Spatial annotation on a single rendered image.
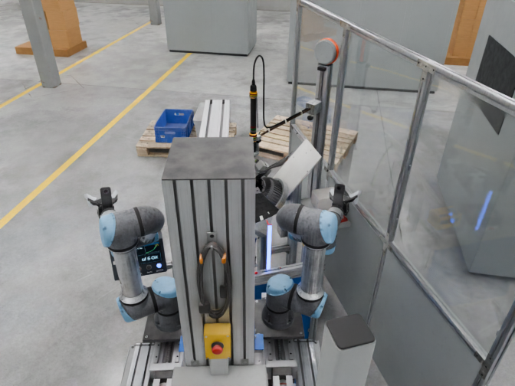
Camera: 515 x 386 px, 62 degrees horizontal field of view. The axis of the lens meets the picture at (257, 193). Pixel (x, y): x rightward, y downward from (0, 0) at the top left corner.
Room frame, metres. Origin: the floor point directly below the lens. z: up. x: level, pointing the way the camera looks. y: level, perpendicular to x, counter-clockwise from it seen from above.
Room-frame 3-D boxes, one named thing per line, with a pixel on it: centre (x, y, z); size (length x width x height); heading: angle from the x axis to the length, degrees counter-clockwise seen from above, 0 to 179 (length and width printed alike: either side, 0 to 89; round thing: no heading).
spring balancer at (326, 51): (2.73, -0.43, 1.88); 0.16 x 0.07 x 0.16; 51
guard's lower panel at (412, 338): (2.37, -0.67, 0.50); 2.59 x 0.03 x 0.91; 16
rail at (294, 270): (1.80, 0.03, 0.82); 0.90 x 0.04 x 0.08; 106
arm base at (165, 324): (1.32, 0.39, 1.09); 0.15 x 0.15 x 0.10
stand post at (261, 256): (2.33, -0.04, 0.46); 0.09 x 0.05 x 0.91; 16
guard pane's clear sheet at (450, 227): (2.37, -0.67, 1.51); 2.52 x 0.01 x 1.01; 16
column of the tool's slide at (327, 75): (2.73, -0.43, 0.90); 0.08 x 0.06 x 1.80; 51
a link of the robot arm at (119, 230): (1.25, 0.51, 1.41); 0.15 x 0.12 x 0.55; 118
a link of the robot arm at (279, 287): (1.34, -0.11, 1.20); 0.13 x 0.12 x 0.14; 67
